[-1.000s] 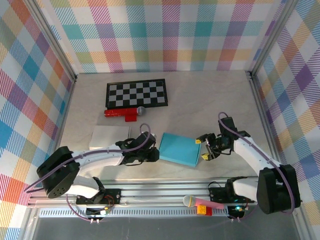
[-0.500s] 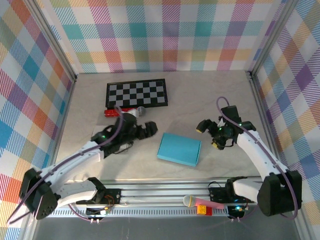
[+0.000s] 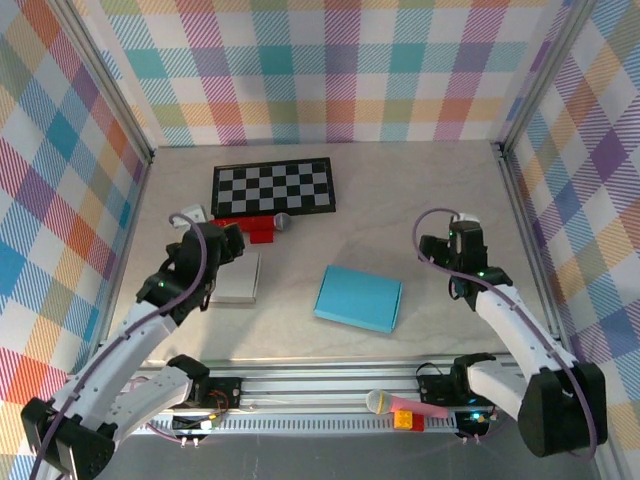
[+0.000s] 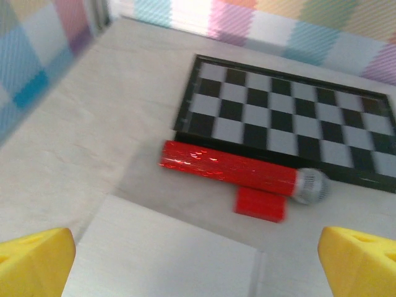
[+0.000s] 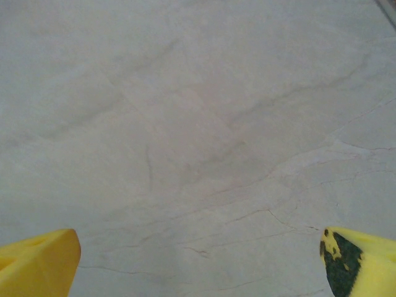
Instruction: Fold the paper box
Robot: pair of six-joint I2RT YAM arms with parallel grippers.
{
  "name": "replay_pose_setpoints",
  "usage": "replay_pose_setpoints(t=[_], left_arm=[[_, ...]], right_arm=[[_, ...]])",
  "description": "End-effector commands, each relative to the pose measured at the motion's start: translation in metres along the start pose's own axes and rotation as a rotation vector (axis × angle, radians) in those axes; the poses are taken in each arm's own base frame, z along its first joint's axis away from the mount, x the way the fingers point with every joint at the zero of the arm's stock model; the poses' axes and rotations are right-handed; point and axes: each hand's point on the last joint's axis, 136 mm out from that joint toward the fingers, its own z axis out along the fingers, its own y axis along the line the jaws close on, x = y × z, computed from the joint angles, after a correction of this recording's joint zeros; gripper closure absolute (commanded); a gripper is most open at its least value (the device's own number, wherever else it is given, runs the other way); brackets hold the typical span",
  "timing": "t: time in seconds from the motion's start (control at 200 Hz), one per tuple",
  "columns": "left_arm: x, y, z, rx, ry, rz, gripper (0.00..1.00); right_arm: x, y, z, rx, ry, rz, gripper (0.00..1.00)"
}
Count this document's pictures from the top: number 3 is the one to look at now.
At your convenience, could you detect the white slotted cable duct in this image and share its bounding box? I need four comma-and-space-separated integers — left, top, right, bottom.
78, 417, 459, 436

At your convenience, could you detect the right small circuit board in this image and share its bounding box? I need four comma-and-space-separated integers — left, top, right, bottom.
455, 410, 490, 437

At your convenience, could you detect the aluminium frame rail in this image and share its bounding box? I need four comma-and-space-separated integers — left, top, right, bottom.
52, 355, 609, 416

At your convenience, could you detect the aluminium upright post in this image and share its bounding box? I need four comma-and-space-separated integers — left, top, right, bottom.
47, 0, 157, 165
492, 0, 601, 159

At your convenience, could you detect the left aluminium upright post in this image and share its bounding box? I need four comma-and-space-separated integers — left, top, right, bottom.
47, 0, 157, 165

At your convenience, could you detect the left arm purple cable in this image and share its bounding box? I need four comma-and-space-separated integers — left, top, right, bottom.
29, 212, 211, 480

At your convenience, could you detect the small circuit board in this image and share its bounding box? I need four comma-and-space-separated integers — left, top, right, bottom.
172, 410, 222, 435
455, 410, 490, 437

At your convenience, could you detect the pink toy microphone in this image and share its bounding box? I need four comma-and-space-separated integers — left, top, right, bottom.
364, 388, 450, 420

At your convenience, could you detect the aluminium side rail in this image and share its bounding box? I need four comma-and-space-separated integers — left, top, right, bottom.
492, 142, 575, 367

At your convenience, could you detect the left small circuit board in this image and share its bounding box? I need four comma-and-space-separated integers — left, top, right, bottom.
172, 410, 222, 435

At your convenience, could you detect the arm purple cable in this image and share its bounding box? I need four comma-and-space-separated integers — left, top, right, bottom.
29, 212, 211, 480
412, 207, 599, 461

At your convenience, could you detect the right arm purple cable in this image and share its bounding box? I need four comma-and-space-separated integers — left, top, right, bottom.
412, 207, 599, 461

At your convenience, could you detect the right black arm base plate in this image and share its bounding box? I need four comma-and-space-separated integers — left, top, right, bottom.
417, 364, 511, 407

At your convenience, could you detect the right aluminium upright post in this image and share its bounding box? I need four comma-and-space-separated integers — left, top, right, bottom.
492, 0, 601, 159

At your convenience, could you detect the white paper box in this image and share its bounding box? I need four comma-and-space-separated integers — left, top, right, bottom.
208, 251, 264, 306

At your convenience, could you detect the black grey checkerboard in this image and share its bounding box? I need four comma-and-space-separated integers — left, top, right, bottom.
208, 157, 339, 219

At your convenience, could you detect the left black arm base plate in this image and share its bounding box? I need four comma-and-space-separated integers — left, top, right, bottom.
187, 377, 244, 409

